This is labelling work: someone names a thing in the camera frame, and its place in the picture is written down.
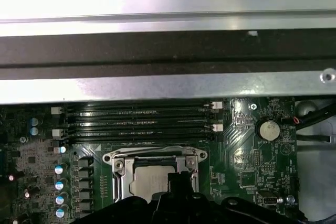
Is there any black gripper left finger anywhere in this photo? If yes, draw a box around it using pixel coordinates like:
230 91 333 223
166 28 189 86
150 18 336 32
80 172 182 224

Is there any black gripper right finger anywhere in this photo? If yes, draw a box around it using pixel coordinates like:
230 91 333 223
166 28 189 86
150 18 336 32
181 172 309 224

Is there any silver green CPU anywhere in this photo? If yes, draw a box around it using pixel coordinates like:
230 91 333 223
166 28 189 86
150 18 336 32
132 157 179 200

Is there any metal socket cover frame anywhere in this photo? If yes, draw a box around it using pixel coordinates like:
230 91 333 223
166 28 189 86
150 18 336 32
112 153 200 204

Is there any thin wire locking lever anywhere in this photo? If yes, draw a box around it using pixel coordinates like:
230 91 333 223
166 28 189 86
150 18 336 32
114 145 200 156

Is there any CPU socket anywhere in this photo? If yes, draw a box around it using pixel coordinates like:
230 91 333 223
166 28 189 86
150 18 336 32
102 145 207 204

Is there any black RAM slot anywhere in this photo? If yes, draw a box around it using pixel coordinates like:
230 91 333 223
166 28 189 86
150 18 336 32
51 123 224 137
65 133 216 145
51 100 224 116
64 112 216 125

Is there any silver board port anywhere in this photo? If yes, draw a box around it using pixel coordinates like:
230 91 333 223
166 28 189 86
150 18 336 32
258 192 279 208

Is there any green motherboard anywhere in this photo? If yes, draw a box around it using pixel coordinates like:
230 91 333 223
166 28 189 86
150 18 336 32
0 97 299 224

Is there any round silver coin battery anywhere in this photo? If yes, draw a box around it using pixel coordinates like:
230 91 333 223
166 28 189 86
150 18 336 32
256 118 281 142

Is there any thick black cable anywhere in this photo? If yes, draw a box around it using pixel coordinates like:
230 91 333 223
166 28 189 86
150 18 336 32
296 102 336 132

